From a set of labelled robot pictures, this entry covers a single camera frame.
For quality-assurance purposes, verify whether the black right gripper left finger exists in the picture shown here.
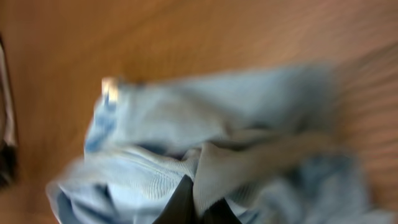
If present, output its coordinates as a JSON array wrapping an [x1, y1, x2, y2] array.
[[153, 175, 198, 224]]

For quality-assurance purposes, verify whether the light blue printed t-shirt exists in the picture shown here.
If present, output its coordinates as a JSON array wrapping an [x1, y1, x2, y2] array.
[[47, 64, 395, 223]]

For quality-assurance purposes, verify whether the white folded garment under stack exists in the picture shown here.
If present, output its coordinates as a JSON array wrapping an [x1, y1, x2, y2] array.
[[1, 45, 17, 146]]

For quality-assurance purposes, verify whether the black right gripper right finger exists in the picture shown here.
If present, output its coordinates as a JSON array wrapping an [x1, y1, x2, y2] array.
[[203, 199, 241, 224]]

